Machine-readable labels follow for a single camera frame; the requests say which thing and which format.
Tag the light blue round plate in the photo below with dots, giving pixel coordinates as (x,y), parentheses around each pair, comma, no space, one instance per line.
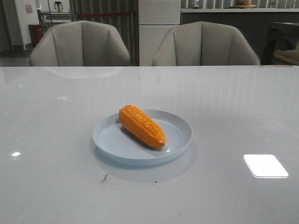
(116,143)

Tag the right beige upholstered chair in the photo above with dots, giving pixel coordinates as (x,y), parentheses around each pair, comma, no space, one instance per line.
(204,44)

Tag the grey counter with white top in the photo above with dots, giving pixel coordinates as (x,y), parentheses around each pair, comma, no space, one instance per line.
(253,23)

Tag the left beige upholstered chair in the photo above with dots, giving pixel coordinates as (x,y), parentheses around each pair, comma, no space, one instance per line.
(80,43)

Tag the white cabinet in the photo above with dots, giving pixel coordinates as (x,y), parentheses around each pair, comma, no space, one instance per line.
(156,17)

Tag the beige upholstered chair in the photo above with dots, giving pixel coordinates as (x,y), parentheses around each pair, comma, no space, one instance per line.
(204,44)
(80,43)

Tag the orange toy corn cob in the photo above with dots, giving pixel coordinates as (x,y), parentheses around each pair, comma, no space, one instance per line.
(142,126)

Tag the metal barrier post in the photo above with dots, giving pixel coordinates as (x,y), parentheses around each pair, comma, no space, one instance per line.
(132,13)

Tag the red barrier belt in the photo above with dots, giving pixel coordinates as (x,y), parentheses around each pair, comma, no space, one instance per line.
(104,15)

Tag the red trash bin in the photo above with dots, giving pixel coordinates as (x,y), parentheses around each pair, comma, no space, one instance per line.
(36,33)

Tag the fruit bowl on counter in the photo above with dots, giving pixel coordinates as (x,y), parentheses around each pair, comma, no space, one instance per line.
(244,4)

